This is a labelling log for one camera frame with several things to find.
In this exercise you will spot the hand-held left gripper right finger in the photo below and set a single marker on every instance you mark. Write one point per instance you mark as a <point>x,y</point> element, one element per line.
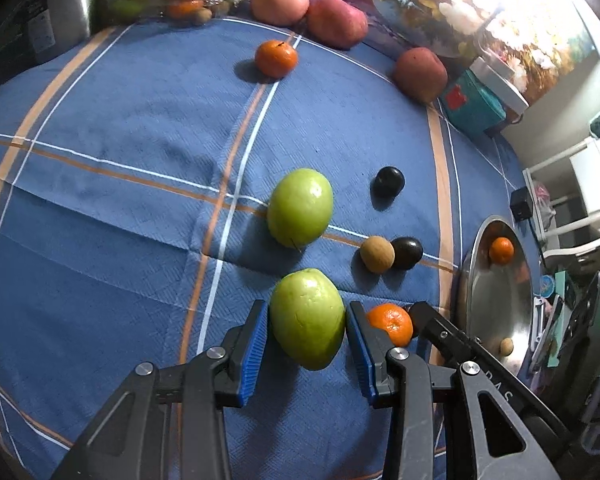
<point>362,355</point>

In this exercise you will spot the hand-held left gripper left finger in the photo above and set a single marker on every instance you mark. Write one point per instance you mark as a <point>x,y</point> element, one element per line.
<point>252,355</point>

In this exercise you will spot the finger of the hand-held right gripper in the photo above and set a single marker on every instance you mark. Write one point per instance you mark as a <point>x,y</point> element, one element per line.
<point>445,332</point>

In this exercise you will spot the orange tangerine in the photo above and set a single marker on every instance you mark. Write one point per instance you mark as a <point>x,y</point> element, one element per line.
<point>276,58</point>
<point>501,251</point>
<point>392,324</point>

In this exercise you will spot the stainless steel bowl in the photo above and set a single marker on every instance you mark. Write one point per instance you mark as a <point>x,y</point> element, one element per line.
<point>485,305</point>

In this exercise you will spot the black plum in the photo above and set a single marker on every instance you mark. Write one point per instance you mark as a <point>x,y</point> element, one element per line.
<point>410,252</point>
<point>388,181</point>

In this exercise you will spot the round brown fruit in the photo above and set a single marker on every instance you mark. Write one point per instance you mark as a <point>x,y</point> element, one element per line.
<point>506,346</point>
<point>377,254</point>

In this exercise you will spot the black power adapter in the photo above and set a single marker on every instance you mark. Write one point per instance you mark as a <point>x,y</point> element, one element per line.
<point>521,204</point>

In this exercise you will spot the pink plastic bag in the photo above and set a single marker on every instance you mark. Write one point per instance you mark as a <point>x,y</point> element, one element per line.
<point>542,197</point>

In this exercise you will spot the white rack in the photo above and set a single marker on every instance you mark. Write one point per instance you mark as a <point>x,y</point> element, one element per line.
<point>587,192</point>

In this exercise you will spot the blue plaid tablecloth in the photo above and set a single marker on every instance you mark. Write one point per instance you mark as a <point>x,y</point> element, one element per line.
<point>105,210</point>

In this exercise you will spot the teal box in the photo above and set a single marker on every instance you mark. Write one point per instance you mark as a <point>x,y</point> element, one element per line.
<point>472,107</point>

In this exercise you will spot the dark red apple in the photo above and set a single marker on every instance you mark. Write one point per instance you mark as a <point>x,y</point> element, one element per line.
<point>420,74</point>

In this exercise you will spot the flower painting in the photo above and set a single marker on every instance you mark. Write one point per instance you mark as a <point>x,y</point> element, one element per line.
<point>530,45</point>

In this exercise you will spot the brown fruit under wrap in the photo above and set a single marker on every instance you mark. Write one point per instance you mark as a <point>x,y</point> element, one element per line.
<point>201,16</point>

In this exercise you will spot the tangerine under wrap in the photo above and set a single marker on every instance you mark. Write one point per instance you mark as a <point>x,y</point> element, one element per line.
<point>185,8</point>

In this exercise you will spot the pale red apple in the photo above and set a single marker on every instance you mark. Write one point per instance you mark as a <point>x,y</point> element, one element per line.
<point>280,2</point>

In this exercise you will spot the green fruit under wrap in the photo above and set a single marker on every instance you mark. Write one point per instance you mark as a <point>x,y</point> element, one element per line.
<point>126,8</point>

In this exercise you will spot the stainless steel kettle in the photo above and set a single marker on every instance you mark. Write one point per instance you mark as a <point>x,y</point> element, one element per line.
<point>72,0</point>

